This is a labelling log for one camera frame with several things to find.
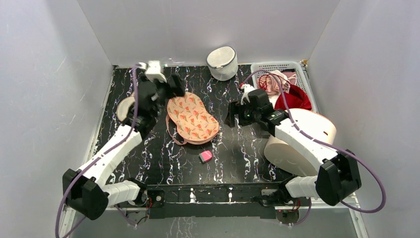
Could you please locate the white cylindrical mesh laundry bag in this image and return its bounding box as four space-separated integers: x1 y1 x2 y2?
206 46 238 81

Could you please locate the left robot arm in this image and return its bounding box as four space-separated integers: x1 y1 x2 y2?
62 74 185 220

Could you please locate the aluminium frame rail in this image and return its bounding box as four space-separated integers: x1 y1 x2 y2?
57 185 369 238

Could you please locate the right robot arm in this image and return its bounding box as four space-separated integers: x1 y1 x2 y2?
224 84 362 206

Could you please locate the large cream cylindrical bag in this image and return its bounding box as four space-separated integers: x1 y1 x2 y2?
264 109 337 177

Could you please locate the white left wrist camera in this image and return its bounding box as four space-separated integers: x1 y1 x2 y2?
136 60 167 83

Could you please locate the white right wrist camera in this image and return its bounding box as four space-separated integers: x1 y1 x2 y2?
240 83 255 105

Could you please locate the white plastic basket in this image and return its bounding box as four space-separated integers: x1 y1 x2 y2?
251 61 318 114

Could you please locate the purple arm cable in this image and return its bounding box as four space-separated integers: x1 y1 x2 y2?
55 65 142 238
243 69 387 227

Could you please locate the red bra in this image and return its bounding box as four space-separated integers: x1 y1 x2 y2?
268 85 313 111

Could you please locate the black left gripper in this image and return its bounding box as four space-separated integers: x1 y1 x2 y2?
142 74 185 118

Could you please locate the pink bra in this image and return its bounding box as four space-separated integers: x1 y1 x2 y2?
257 70 297 96

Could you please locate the floral mesh laundry bag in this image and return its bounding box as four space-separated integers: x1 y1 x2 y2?
165 92 220 145

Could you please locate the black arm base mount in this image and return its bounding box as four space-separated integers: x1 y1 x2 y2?
118 182 308 219

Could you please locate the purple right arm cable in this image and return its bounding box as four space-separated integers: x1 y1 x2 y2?
243 69 387 227

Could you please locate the cream round laundry bag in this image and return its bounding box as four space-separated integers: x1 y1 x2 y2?
116 96 135 122

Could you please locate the pink and grey stamp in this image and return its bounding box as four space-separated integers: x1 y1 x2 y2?
199 150 212 164

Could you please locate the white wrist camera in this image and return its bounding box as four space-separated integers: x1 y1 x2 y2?
240 83 255 105
136 60 167 83

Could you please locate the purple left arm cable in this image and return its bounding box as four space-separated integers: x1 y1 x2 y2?
55 65 142 238

